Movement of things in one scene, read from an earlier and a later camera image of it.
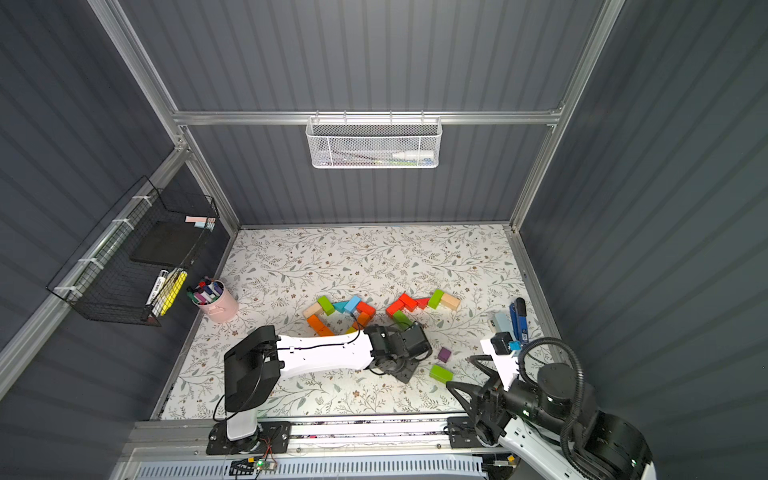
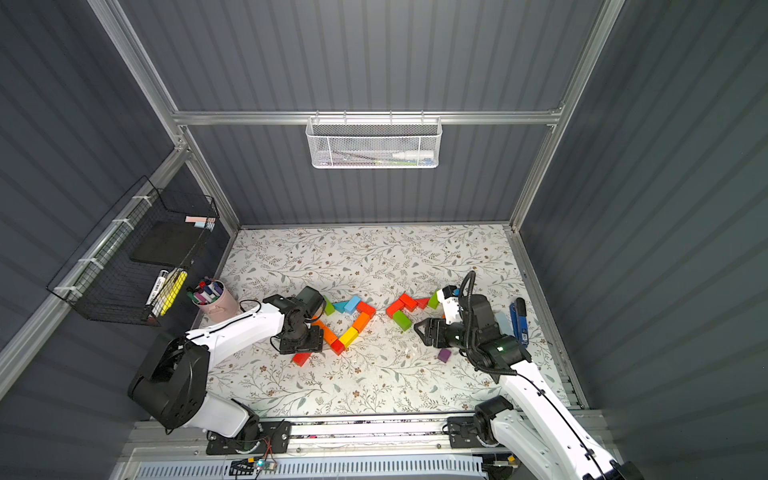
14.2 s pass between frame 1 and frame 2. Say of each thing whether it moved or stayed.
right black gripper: moved
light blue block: stayed
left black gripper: moved
